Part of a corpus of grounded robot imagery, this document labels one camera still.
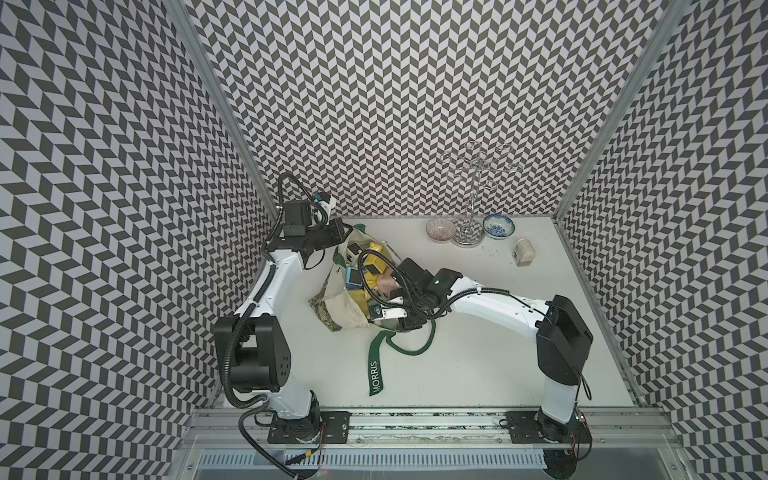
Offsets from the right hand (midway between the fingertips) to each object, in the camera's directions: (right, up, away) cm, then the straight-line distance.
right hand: (400, 311), depth 83 cm
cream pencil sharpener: (+41, +16, +16) cm, 47 cm away
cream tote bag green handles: (-13, +2, -7) cm, 15 cm away
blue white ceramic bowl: (+37, +26, +29) cm, 54 cm away
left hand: (-14, +24, +1) cm, 28 cm away
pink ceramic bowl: (+15, +24, +28) cm, 40 cm away
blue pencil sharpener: (-13, +10, -1) cm, 16 cm away
